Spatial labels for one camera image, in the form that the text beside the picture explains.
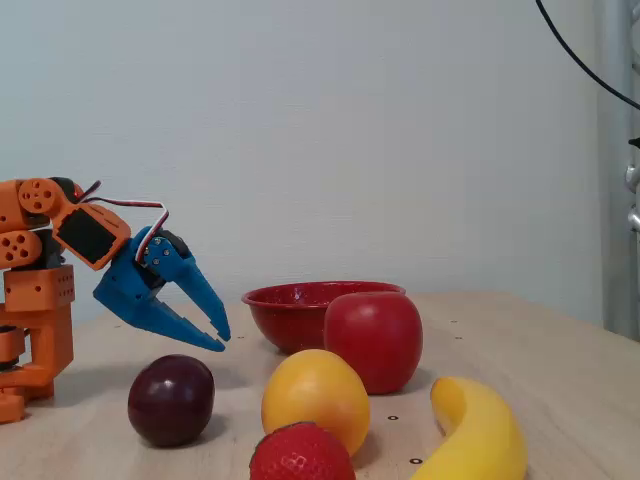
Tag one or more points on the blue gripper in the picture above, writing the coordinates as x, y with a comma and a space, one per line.
131, 284

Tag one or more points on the dark purple plum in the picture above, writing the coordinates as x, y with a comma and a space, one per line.
171, 400

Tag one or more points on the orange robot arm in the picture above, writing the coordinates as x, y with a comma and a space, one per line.
37, 320

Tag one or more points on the red speckled bowl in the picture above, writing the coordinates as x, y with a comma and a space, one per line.
290, 320

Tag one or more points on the orange yellow peach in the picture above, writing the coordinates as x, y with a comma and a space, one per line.
315, 392

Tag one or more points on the red strawberry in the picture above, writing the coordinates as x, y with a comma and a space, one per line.
300, 455

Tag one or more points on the red apple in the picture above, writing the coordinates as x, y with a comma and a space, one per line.
375, 342

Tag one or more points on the yellow banana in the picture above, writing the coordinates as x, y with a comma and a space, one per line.
480, 440

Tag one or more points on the grey metal pole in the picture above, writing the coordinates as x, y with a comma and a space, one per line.
617, 250

